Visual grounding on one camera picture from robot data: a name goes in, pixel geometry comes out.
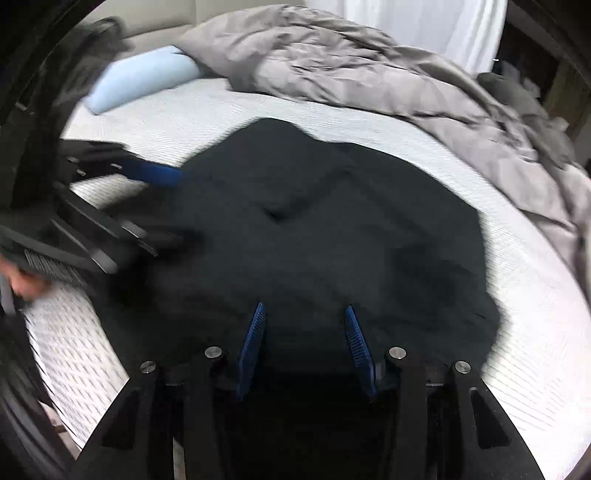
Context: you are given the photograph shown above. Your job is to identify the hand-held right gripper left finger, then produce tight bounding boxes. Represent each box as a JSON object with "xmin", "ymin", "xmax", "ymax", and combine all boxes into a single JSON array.
[{"xmin": 69, "ymin": 302, "xmax": 269, "ymax": 480}]

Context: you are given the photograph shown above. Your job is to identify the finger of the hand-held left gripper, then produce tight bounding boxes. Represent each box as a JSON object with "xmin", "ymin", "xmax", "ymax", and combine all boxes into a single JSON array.
[
  {"xmin": 46, "ymin": 185, "xmax": 199, "ymax": 273},
  {"xmin": 60, "ymin": 141, "xmax": 185, "ymax": 190}
]

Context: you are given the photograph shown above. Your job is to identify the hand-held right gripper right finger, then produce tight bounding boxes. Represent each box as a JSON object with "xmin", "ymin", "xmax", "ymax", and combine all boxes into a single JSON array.
[{"xmin": 344, "ymin": 305, "xmax": 548, "ymax": 480}]

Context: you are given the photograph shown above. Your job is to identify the black pants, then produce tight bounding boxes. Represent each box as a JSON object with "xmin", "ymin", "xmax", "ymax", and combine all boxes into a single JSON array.
[{"xmin": 99, "ymin": 117, "xmax": 502, "ymax": 480}]

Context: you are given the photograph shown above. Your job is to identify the person's left hand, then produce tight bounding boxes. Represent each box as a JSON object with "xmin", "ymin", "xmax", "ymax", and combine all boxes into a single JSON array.
[{"xmin": 0, "ymin": 261, "xmax": 51, "ymax": 308}]

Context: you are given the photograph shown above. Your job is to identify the light blue pillow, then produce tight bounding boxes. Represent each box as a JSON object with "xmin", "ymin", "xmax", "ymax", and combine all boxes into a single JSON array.
[{"xmin": 88, "ymin": 45, "xmax": 199, "ymax": 115}]

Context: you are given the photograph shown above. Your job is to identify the beige padded headboard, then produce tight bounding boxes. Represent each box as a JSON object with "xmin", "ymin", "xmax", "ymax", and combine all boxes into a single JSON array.
[{"xmin": 83, "ymin": 0, "xmax": 305, "ymax": 51}]

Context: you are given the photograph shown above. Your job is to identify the grey duvet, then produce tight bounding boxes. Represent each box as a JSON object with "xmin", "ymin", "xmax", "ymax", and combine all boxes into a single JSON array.
[{"xmin": 175, "ymin": 4, "xmax": 591, "ymax": 296}]

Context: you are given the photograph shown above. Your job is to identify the white curtain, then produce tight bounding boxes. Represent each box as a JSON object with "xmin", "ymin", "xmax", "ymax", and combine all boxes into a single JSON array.
[{"xmin": 307, "ymin": 0, "xmax": 509, "ymax": 75}]

